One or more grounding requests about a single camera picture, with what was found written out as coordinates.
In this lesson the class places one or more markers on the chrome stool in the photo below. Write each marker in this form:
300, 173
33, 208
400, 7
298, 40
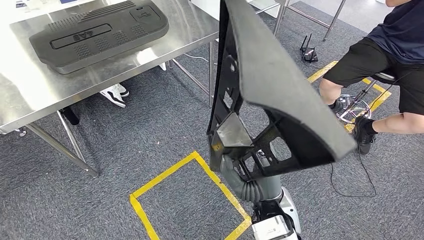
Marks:
359, 97

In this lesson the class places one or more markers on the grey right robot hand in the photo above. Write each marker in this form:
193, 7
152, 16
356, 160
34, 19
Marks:
271, 188

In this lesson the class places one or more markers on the stainless steel workbench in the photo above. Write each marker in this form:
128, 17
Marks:
149, 56

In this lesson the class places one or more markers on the person's white sneaker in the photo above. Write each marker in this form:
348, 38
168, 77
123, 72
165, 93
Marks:
123, 91
112, 96

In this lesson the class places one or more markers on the black wifi router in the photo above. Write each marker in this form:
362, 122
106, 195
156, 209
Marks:
309, 55

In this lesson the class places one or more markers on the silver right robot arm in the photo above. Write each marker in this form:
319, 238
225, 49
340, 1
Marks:
291, 205

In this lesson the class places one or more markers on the black plastic bracket panel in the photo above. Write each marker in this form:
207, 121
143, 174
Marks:
275, 82

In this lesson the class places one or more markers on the stainless steel table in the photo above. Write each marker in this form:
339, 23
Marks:
280, 18

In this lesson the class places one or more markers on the black engine cover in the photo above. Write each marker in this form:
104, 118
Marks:
99, 43

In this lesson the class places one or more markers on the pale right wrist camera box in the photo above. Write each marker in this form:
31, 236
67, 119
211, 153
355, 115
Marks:
270, 228

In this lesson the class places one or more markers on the white side panel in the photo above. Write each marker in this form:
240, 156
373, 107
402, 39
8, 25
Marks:
205, 8

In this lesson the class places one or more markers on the person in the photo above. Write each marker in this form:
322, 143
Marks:
364, 63

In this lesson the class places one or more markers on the yellow floor tape square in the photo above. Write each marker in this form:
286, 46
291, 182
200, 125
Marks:
165, 173
319, 73

